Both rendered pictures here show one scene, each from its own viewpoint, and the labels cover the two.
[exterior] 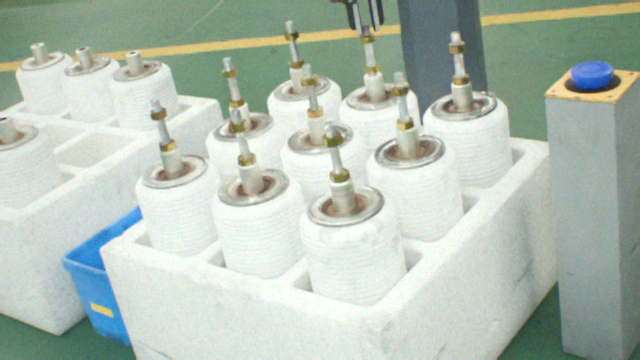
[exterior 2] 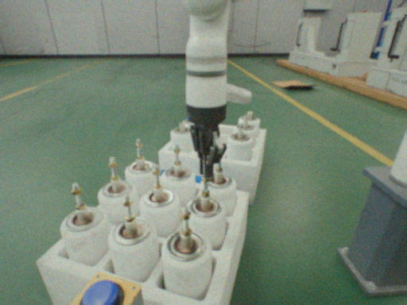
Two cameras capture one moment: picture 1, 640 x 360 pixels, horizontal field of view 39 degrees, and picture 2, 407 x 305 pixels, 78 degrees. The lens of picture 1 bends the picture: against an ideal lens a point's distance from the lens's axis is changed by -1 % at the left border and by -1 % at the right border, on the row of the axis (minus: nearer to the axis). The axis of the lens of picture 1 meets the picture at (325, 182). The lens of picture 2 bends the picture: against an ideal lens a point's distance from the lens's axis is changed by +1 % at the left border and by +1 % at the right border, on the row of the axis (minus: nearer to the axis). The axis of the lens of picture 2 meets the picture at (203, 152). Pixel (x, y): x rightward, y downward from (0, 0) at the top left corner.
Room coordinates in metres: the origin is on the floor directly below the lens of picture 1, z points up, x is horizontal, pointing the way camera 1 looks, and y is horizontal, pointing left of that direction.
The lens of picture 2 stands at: (0.83, -0.50, 0.62)
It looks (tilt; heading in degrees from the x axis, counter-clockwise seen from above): 26 degrees down; 66
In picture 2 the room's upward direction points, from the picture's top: straight up
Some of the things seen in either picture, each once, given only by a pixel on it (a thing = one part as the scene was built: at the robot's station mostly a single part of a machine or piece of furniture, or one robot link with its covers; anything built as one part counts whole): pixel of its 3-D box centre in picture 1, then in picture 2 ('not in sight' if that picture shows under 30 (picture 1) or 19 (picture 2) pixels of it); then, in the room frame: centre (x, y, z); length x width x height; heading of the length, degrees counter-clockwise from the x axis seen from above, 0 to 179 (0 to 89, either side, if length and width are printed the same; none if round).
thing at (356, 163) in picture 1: (334, 209); (161, 226); (0.93, 0.00, 0.16); 0.10 x 0.10 x 0.18
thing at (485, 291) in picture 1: (344, 259); (163, 246); (0.93, 0.00, 0.09); 0.39 x 0.39 x 0.18; 48
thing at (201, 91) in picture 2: not in sight; (215, 84); (1.04, -0.08, 0.53); 0.11 x 0.09 x 0.06; 0
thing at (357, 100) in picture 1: (376, 97); (205, 206); (1.02, -0.08, 0.25); 0.08 x 0.08 x 0.01
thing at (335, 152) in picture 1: (336, 159); (79, 199); (0.76, -0.01, 0.30); 0.01 x 0.01 x 0.08; 52
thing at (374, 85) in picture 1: (374, 87); (205, 202); (1.02, -0.08, 0.26); 0.02 x 0.02 x 0.03
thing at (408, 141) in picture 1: (408, 141); (131, 225); (0.85, -0.09, 0.26); 0.02 x 0.02 x 0.03
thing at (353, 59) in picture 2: not in sight; (331, 42); (4.23, 2.49, 0.45); 1.61 x 0.57 x 0.74; 71
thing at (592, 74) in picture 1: (592, 77); (101, 299); (0.79, -0.27, 0.32); 0.04 x 0.04 x 0.02
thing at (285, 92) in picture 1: (302, 89); (219, 180); (1.10, 0.01, 0.25); 0.08 x 0.08 x 0.01
